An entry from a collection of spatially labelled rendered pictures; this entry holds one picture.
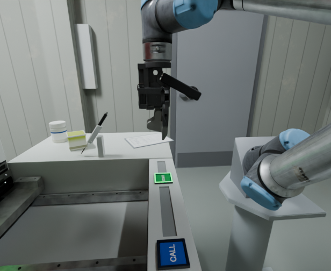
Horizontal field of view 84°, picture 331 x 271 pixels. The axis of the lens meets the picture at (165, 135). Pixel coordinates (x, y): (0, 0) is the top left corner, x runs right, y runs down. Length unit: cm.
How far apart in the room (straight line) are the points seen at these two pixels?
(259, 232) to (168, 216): 53
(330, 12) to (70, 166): 82
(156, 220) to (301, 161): 33
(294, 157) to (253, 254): 63
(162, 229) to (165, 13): 45
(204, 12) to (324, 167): 35
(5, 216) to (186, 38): 220
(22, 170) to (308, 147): 89
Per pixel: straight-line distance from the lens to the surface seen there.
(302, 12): 45
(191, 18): 40
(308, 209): 87
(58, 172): 84
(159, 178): 60
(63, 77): 235
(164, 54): 48
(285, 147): 64
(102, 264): 55
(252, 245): 98
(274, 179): 54
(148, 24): 49
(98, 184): 81
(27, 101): 281
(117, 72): 241
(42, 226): 76
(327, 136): 40
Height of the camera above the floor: 128
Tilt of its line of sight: 18 degrees down
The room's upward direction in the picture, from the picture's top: straight up
